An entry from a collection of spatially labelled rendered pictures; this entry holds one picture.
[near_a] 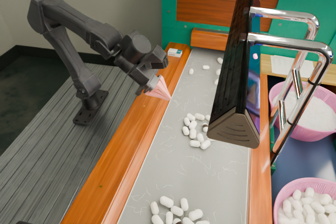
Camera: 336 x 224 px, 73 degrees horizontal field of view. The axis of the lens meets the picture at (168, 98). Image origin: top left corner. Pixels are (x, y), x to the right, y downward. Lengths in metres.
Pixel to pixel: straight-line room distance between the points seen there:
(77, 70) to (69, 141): 0.26
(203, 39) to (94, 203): 0.79
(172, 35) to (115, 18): 1.05
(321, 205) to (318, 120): 0.32
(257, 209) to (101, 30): 0.62
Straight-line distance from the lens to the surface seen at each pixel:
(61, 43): 0.85
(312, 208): 0.75
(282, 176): 0.84
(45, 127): 0.99
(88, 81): 0.88
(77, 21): 0.72
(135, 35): 0.63
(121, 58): 0.67
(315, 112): 1.00
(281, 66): 1.10
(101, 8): 2.18
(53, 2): 0.79
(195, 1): 1.11
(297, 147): 0.93
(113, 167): 0.68
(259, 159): 0.73
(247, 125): 0.35
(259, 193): 0.67
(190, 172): 0.69
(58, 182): 0.82
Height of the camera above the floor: 1.34
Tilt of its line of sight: 42 degrees down
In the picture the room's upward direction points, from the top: straight up
